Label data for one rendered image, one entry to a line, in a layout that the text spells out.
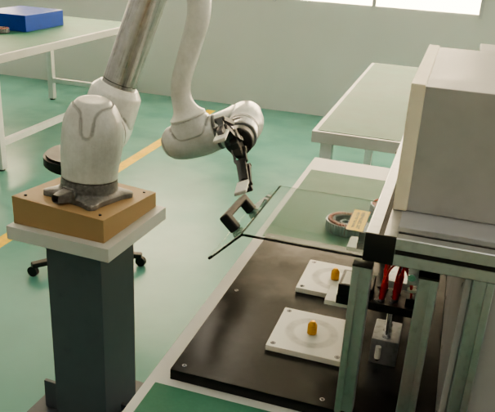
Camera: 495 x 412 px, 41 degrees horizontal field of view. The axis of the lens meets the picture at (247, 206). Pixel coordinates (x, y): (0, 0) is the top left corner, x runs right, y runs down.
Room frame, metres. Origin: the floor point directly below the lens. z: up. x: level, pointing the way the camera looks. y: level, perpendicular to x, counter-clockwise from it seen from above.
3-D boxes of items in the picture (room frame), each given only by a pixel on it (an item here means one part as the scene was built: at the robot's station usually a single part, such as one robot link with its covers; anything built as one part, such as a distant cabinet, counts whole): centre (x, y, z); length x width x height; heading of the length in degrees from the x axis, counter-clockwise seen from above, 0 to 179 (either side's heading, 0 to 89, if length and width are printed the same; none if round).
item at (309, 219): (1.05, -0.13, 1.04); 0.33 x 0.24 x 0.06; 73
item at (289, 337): (1.13, -0.14, 0.78); 0.15 x 0.15 x 0.01; 73
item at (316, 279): (1.36, -0.21, 0.78); 0.15 x 0.15 x 0.01; 73
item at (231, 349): (1.24, -0.19, 0.76); 0.64 x 0.47 x 0.02; 163
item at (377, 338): (1.09, -0.28, 0.80); 0.08 x 0.05 x 0.06; 163
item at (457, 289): (1.17, -0.42, 0.92); 0.66 x 0.01 x 0.30; 163
